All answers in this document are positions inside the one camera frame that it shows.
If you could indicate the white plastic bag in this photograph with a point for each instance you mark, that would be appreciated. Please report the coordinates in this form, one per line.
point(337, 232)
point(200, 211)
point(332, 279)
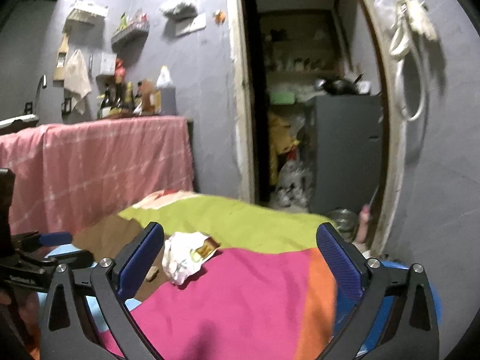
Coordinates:
point(292, 183)

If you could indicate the red plastic bag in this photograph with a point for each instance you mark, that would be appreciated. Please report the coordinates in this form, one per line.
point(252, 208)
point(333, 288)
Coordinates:
point(120, 69)

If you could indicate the small white box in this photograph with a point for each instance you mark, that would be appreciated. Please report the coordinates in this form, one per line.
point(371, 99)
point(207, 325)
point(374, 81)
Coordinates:
point(364, 88)

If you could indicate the pink checked cloth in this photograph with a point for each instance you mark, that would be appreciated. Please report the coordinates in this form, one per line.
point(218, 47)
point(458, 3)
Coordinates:
point(112, 165)

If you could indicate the green snack packet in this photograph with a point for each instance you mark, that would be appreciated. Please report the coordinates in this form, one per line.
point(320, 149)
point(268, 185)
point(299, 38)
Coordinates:
point(123, 22)

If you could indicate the pink snack packets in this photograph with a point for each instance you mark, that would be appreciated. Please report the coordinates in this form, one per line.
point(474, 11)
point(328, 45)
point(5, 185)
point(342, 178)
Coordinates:
point(138, 17)

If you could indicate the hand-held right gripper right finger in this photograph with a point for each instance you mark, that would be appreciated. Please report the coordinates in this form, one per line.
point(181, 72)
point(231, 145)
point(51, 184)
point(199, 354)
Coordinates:
point(339, 260)

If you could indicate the metal bowl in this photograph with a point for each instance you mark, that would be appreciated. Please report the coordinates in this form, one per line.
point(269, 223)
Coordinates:
point(343, 221)

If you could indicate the black wok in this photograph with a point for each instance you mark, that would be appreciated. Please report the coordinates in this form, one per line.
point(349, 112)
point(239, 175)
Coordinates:
point(339, 87)

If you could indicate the white snack wrapper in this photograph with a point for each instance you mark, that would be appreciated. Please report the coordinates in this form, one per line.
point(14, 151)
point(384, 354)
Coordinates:
point(183, 257)

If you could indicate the orange brown bottle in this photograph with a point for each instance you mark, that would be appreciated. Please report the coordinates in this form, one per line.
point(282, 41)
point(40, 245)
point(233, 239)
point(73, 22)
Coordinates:
point(145, 97)

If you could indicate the white rubber gloves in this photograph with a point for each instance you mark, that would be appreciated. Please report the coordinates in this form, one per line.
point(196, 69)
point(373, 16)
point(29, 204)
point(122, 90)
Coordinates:
point(422, 18)

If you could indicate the grey cabinet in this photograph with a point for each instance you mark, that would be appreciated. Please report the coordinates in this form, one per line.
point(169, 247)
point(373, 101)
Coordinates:
point(345, 150)

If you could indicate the small brown scrap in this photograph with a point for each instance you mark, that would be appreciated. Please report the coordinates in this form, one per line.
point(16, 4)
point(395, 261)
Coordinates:
point(152, 273)

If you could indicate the grey wall rack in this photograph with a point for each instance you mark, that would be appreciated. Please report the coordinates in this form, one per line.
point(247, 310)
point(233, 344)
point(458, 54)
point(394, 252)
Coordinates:
point(129, 34)

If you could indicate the pink bottle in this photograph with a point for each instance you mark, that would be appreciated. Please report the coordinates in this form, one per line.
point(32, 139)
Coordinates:
point(363, 225)

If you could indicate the white sink basin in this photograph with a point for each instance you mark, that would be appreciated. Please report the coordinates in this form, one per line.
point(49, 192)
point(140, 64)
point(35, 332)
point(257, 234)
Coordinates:
point(18, 120)

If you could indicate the yellow bag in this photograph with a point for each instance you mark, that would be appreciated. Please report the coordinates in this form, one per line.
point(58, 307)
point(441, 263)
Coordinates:
point(281, 135)

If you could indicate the white wall switch panel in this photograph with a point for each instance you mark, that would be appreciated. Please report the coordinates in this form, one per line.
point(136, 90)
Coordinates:
point(193, 25)

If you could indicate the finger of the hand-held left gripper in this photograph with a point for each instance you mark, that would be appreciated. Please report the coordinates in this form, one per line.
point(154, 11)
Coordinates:
point(56, 239)
point(71, 258)

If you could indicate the blue plastic bucket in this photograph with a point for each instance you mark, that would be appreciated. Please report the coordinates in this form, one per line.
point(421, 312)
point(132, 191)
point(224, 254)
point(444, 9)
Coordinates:
point(378, 307)

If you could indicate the grey wall box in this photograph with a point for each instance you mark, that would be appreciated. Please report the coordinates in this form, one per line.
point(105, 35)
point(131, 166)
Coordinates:
point(108, 63)

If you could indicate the colourful patchwork blanket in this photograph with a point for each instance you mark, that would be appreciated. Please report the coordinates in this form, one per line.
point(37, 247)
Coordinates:
point(243, 307)

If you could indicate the orange wall hook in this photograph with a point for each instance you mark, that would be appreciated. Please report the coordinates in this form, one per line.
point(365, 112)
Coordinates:
point(219, 15)

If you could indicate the wooden shelf unit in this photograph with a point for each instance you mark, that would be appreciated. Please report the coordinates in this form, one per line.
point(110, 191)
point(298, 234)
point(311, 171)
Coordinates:
point(300, 45)

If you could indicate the beige hanging towel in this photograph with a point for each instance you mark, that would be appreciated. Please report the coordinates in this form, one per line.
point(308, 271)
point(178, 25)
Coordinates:
point(77, 78)

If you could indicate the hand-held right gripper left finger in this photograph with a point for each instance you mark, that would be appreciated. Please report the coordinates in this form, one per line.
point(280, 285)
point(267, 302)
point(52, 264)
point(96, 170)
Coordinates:
point(140, 260)

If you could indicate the wooden door frame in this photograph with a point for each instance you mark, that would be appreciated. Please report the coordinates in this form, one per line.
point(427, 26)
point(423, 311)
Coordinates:
point(240, 82)

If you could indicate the pale green box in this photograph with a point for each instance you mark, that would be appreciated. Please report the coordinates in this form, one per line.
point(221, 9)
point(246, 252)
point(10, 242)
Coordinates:
point(283, 98)

